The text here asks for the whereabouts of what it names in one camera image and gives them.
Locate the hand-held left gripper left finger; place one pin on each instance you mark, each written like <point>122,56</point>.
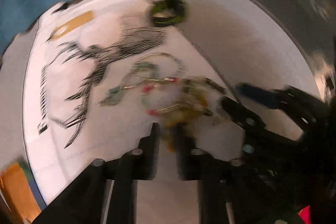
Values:
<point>151,150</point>

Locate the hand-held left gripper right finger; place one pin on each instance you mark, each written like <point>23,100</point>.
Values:
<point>185,155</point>

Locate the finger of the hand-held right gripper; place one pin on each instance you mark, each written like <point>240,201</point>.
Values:
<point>257,95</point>
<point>241,115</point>

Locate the black green smart watch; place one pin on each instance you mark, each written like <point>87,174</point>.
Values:
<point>164,22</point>

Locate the grey white printed tablecloth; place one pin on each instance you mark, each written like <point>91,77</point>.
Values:
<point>236,29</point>

